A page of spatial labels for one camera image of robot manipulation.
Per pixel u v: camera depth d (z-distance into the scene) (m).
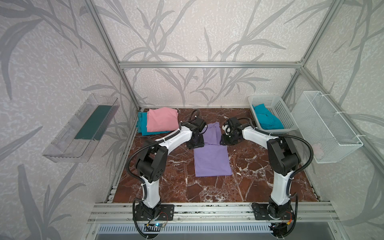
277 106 1.16
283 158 0.52
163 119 1.07
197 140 0.77
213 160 0.91
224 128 0.93
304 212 0.75
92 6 0.71
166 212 0.74
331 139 0.62
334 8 0.71
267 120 1.05
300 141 0.50
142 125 1.04
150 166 0.49
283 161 0.52
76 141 0.64
